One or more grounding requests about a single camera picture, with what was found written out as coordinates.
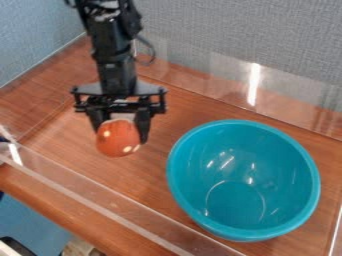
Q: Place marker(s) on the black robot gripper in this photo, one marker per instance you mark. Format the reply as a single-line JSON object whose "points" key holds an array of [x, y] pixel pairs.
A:
{"points": [[146, 99]]}

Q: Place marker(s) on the brown plush mushroom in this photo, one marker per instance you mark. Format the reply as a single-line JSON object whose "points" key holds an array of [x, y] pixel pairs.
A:
{"points": [[118, 137]]}

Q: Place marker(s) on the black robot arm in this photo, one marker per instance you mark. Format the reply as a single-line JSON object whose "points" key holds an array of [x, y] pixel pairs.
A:
{"points": [[112, 24]]}

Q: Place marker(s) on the blue plastic bowl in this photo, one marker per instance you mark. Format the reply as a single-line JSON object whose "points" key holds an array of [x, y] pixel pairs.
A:
{"points": [[243, 179]]}

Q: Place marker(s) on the clear acrylic left barrier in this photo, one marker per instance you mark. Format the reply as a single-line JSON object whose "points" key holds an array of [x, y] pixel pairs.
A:
{"points": [[38, 93]]}

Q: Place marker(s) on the clear acrylic barrier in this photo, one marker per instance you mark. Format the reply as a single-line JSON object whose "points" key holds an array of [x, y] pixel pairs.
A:
{"points": [[283, 96], [161, 229], [38, 93]]}

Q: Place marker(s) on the clear acrylic front barrier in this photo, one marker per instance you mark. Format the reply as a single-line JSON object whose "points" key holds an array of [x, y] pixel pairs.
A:
{"points": [[161, 229]]}

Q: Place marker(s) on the clear acrylic back barrier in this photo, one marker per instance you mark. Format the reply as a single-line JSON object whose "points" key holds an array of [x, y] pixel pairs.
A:
{"points": [[283, 96]]}

